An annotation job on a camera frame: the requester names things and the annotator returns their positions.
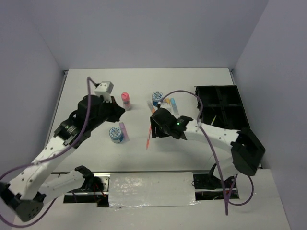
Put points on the orange-capped clear highlighter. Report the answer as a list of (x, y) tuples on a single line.
[(151, 107)]

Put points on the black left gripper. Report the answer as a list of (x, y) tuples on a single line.
[(116, 110)]

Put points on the blue paint jar near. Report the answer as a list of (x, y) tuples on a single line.
[(116, 134)]

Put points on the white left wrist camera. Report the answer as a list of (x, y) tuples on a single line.
[(104, 89)]

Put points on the purple highlighter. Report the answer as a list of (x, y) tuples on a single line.
[(124, 131)]

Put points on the silver tape-covered panel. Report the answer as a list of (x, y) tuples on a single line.
[(157, 189)]

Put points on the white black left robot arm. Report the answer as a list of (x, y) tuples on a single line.
[(28, 192)]

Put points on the blue paint jar far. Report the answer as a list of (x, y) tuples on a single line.
[(157, 96)]

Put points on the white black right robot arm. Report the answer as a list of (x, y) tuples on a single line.
[(245, 149)]

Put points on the orange pen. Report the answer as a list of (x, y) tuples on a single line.
[(148, 138)]

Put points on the blue paint jar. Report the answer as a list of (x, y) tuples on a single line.
[(157, 96), (116, 134)]

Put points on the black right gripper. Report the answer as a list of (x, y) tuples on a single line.
[(154, 125)]

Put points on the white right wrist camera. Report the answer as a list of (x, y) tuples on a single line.
[(165, 105)]

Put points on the black four-compartment organizer tray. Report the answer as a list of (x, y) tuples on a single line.
[(226, 103)]

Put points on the blue highlighter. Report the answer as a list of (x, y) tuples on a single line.
[(174, 106)]

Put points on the pink-capped marker tube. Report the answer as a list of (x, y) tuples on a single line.
[(126, 100)]

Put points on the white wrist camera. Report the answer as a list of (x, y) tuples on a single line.
[(104, 89), (165, 105)]

